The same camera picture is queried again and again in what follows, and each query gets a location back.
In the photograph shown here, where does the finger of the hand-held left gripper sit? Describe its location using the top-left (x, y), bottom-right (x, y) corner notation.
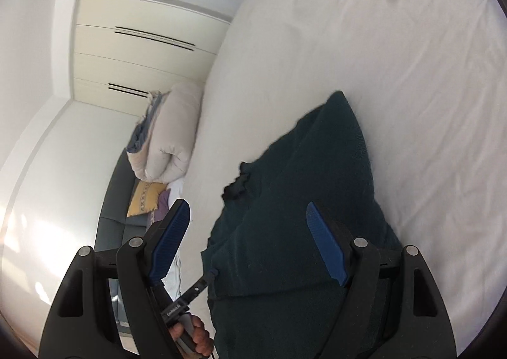
top-left (183, 268), bottom-right (219, 300)

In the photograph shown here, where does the person's left hand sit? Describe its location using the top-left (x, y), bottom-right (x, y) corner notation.
top-left (168, 315), bottom-right (215, 358)

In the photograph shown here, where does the cream wardrobe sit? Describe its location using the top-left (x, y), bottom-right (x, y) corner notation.
top-left (71, 0), bottom-right (234, 119)

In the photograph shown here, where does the grey padded headboard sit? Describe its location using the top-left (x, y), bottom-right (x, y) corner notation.
top-left (94, 147), bottom-right (159, 330)

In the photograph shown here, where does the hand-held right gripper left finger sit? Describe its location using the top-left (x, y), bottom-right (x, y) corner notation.
top-left (38, 199), bottom-right (192, 359)

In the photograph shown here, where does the purple patterned pillow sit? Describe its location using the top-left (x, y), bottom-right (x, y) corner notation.
top-left (148, 188), bottom-right (172, 224)

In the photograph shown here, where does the dark green towel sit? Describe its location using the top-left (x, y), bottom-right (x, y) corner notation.
top-left (200, 91), bottom-right (405, 359)

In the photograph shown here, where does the yellow patterned pillow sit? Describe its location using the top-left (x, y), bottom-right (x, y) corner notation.
top-left (127, 180), bottom-right (167, 218)

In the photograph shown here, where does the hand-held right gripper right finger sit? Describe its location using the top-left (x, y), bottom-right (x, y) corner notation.
top-left (306, 201), bottom-right (457, 359)

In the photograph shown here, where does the white bed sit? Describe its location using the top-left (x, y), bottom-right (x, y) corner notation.
top-left (174, 0), bottom-right (507, 346)

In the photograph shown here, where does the rolled beige duvet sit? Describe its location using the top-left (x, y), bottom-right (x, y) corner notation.
top-left (126, 82), bottom-right (204, 182)

